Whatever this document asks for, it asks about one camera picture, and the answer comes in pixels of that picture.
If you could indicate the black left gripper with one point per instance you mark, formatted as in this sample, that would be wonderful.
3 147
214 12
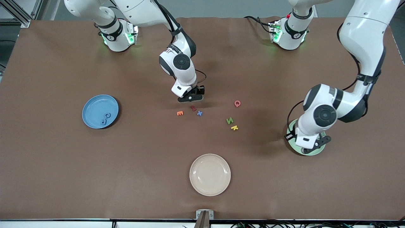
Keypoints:
289 136

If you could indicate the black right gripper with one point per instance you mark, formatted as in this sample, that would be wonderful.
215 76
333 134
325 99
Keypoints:
199 90

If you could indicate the blue foam plus sign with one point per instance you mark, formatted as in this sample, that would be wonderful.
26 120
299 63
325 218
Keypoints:
199 113

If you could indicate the green foam letter N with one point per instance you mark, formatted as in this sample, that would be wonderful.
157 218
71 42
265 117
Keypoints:
229 120

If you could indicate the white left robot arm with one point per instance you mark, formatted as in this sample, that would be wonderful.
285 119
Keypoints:
326 107

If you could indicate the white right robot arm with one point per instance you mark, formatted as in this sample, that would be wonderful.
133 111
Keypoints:
186 77

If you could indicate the dark red foam letter I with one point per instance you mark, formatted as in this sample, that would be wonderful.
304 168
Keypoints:
193 108

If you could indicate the light green plate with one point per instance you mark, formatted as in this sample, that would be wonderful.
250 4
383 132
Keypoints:
314 152

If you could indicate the pink foam letter Q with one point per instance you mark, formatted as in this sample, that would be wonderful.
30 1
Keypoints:
237 103

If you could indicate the yellow foam letter K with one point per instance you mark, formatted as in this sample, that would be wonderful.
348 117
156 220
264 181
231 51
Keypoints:
234 127

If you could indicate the brown table mat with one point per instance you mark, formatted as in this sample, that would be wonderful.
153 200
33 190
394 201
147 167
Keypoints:
158 152

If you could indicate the beige plate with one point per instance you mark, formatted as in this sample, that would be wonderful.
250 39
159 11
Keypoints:
210 174

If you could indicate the blue plate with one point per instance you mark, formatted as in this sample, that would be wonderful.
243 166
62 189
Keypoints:
93 109

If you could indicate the grey metal bracket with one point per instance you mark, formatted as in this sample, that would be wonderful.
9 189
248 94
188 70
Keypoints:
211 215

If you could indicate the grey camera stand pole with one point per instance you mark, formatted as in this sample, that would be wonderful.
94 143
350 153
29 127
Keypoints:
203 221

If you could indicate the aluminium frame profile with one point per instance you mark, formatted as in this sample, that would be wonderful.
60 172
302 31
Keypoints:
19 14

